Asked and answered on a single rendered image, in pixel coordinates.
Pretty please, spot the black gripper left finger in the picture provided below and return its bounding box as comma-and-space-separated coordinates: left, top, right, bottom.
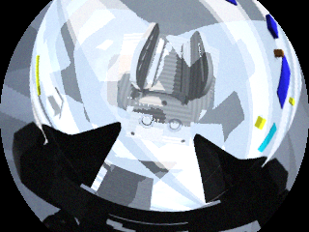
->
42, 123, 121, 189

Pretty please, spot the cyan flat plate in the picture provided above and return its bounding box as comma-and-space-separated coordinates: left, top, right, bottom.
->
258, 123, 277, 153

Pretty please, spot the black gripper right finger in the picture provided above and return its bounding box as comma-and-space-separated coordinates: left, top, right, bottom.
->
193, 134, 267, 204

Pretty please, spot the small yellow block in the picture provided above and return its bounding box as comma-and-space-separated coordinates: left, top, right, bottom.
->
254, 116, 266, 131

